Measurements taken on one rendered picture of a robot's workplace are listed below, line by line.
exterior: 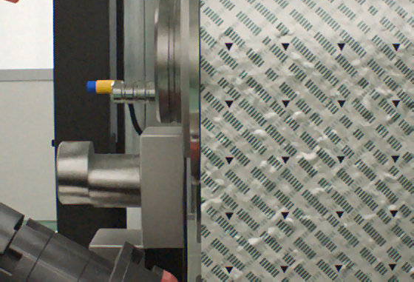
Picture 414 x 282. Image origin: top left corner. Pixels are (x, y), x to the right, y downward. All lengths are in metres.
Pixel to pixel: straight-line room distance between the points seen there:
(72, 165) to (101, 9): 0.27
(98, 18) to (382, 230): 0.40
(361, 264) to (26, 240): 0.18
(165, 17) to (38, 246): 0.14
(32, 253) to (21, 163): 5.75
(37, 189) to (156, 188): 5.68
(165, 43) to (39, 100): 5.66
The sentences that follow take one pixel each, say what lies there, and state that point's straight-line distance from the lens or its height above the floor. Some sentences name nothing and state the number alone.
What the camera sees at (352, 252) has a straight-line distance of 0.49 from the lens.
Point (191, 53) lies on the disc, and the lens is 0.46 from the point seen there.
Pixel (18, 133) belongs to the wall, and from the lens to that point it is 6.20.
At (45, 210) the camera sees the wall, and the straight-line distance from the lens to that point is 6.24.
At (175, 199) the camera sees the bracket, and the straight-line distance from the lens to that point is 0.55.
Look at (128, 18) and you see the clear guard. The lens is 1.51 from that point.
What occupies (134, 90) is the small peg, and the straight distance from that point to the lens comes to 0.54.
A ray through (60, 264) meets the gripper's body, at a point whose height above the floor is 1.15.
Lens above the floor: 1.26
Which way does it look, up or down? 6 degrees down
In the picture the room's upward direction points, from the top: straight up
